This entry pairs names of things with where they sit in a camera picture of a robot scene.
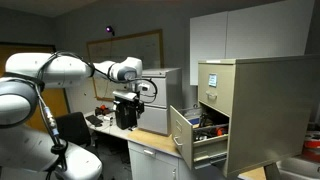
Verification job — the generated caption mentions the black keyboard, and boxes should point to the black keyboard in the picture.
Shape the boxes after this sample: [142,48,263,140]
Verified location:
[84,114,104,128]

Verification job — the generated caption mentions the silver cabinet handle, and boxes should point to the silver cabinet handle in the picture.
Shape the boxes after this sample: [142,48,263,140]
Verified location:
[175,118,184,134]

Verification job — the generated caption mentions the orange wooden door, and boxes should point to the orange wooden door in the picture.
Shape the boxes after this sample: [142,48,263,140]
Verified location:
[0,42,71,133]

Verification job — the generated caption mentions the beige closed cabinet drawer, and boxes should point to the beige closed cabinet drawer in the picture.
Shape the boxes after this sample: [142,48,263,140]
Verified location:
[197,62,237,117]

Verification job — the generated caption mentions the label holder with white card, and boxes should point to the label holder with white card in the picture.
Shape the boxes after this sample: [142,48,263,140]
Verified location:
[208,73,218,88]

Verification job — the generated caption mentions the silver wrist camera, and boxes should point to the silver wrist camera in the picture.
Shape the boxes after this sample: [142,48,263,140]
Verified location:
[112,89,138,101]

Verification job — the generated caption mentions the grey metal file cabinet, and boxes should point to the grey metal file cabinet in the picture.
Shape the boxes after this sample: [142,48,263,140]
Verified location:
[136,67,184,136]

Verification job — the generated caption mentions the red and black desk object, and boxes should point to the red and black desk object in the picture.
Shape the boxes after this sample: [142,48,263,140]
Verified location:
[94,104,111,117]

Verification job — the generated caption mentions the black tools in drawer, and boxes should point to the black tools in drawer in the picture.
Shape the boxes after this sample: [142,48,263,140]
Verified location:
[195,112,218,136]

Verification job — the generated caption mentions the black office chair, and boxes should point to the black office chair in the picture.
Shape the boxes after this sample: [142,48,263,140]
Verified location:
[54,111,100,158]

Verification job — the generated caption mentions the beige cabinet drawer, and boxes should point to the beige cabinet drawer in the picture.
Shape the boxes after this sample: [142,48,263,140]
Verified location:
[169,104,231,171]
[197,62,237,117]

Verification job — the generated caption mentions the black stand leg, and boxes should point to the black stand leg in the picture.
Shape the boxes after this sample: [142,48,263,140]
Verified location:
[263,162,283,180]

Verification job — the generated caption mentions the wood framed whiteboard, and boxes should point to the wood framed whiteboard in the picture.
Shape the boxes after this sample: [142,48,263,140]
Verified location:
[85,28,165,103]

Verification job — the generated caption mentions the silver handle of open drawer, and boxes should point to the silver handle of open drawer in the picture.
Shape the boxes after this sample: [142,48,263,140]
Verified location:
[172,134,184,148]

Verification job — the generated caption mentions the cable with silver connector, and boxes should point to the cable with silver connector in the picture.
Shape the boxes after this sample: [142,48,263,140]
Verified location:
[33,83,70,180]

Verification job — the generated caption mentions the small white desk object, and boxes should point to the small white desk object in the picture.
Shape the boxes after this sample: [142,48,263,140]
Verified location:
[102,113,115,122]

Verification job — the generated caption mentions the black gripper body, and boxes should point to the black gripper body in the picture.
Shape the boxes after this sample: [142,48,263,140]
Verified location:
[114,99,145,118]

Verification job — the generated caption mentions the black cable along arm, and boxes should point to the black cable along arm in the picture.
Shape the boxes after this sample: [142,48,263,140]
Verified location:
[36,50,159,104]

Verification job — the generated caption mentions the silver desk drawer handle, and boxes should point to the silver desk drawer handle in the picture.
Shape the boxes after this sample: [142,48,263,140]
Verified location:
[142,148,157,158]

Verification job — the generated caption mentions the camera with purple light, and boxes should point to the camera with purple light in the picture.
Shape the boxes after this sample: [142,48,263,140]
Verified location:
[105,24,116,37]

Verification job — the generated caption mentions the desk with wooden top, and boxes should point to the desk with wooden top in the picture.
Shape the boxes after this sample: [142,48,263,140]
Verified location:
[84,110,214,180]

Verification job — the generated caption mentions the orange tool in drawer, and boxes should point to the orange tool in drawer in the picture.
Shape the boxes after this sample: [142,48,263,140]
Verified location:
[214,125,229,136]

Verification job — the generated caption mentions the beige metal file cabinet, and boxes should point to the beige metal file cabinet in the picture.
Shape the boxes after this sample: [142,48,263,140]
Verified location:
[197,54,320,179]

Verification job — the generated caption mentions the silver handle of closed drawer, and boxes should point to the silver handle of closed drawer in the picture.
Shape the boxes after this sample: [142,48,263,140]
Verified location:
[205,90,218,101]

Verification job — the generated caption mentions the red and white container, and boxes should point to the red and white container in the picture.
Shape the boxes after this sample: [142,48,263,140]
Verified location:
[302,130,320,163]

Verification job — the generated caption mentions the blue item in drawer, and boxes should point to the blue item in drawer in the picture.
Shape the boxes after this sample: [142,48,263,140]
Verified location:
[186,114,201,126]

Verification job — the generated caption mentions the grey tray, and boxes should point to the grey tray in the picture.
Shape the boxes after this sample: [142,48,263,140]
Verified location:
[275,155,320,180]

